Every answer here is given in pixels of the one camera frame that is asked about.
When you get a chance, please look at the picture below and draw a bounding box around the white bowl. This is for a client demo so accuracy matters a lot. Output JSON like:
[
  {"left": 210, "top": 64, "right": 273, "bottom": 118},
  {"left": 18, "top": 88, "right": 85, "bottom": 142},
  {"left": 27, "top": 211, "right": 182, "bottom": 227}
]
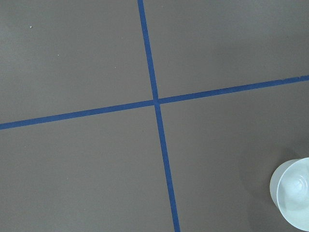
[{"left": 269, "top": 158, "right": 309, "bottom": 232}]

